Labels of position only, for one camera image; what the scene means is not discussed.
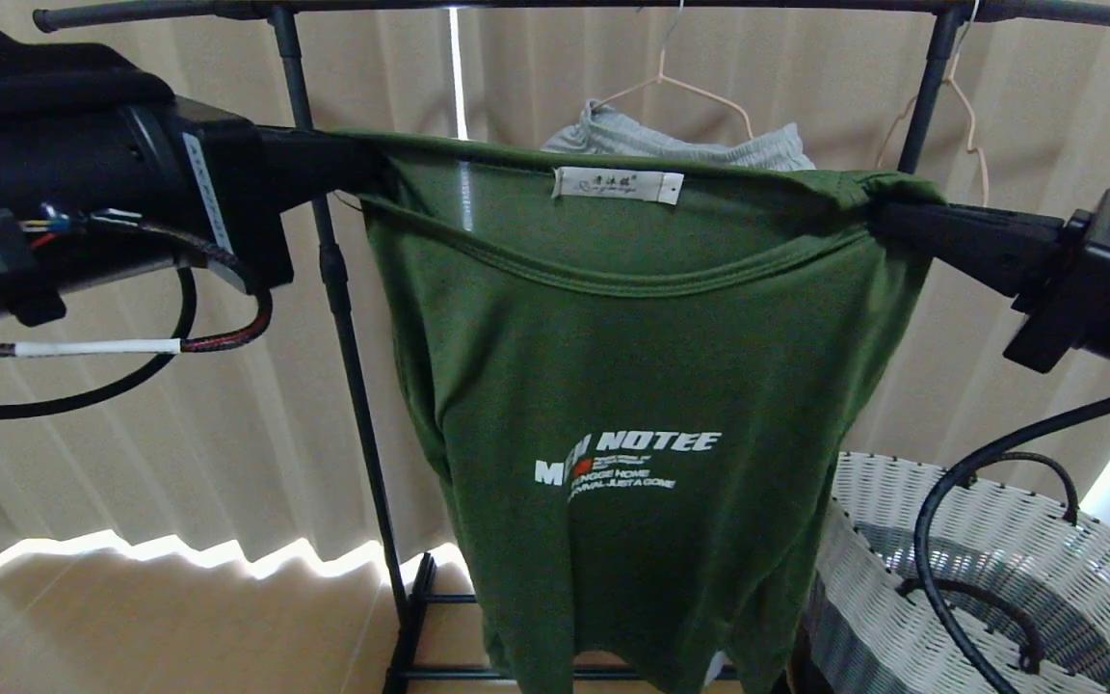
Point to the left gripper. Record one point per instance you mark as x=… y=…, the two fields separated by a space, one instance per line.
x=131 y=183

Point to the pink clothes hanger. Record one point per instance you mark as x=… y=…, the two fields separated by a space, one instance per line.
x=947 y=80
x=660 y=72

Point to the pale grey shorts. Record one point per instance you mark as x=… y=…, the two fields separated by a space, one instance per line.
x=613 y=135

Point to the green printed shirt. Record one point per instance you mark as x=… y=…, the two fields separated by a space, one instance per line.
x=632 y=337

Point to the black clothes rack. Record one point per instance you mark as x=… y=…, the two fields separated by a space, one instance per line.
x=338 y=289

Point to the white laundry basket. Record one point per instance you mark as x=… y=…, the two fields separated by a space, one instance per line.
x=902 y=501

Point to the beige curtain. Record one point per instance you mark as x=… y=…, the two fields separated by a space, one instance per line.
x=131 y=463

